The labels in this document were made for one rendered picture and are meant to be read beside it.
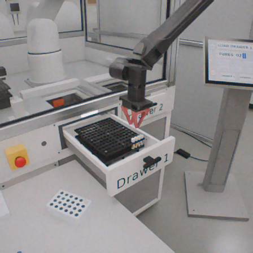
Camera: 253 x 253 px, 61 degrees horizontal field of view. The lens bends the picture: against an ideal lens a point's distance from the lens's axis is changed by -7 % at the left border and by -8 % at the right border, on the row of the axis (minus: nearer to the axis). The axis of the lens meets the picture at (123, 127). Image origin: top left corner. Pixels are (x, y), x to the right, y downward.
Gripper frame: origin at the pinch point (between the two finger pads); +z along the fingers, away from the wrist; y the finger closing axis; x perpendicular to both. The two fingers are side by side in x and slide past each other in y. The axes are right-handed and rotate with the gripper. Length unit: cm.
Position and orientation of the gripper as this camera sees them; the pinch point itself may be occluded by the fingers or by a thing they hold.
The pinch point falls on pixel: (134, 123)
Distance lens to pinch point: 79.0
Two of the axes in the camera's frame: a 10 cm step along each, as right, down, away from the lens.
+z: -0.4, 8.9, 4.5
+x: 7.9, -2.5, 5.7
